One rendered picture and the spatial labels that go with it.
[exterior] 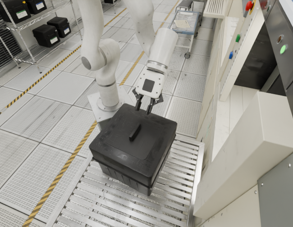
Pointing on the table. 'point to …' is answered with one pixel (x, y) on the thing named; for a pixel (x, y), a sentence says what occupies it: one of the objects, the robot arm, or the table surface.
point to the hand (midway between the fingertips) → (143, 108)
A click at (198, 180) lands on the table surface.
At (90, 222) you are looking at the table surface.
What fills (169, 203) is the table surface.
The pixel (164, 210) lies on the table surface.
